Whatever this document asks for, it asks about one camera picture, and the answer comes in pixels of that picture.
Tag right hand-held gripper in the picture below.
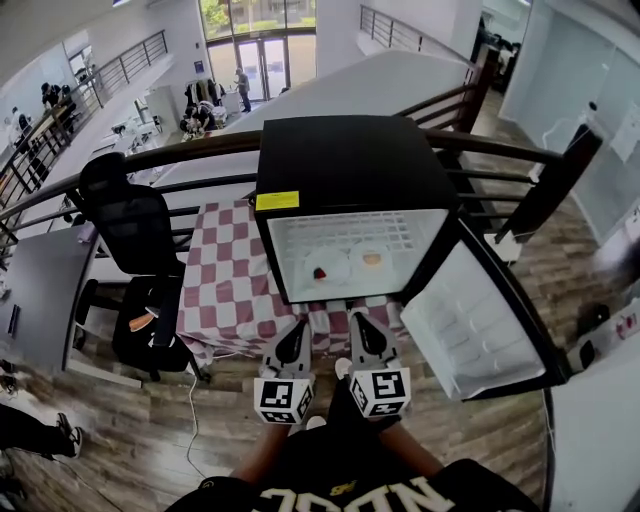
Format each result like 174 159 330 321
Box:
347 309 414 420

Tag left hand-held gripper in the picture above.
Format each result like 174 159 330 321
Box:
253 318 317 427

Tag white plate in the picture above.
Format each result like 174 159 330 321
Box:
347 239 394 279
302 246 352 289

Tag white mini fridge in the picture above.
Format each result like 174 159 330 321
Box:
253 114 571 402

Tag person's right forearm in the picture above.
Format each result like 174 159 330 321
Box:
375 424 445 477

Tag person's left forearm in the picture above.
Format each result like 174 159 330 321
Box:
231 423 292 482

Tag person's black trousers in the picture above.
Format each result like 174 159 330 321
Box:
326 378 402 444

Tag red white checkered tablecloth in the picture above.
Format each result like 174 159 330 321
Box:
175 199 402 367

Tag person's black printed shirt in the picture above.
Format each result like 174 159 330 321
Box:
164 428 544 512

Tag orange and white object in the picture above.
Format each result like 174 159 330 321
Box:
128 306 162 334

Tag white power strip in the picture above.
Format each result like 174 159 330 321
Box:
483 231 524 264

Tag black mesh office chair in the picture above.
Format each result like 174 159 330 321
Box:
73 151 204 384

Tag dark brown wooden railing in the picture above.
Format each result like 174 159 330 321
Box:
0 47 604 251

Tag white side table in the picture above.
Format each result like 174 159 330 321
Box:
545 344 640 512

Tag grey desk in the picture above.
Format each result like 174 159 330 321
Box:
0 223 102 377

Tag clothes rack with garments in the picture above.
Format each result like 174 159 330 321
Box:
183 78 222 109

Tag glass entrance door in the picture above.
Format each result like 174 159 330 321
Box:
206 29 318 102

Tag grey metal railing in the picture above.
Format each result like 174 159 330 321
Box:
358 3 477 67
0 28 170 201

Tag white floor cable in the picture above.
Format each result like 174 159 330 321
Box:
185 349 237 482

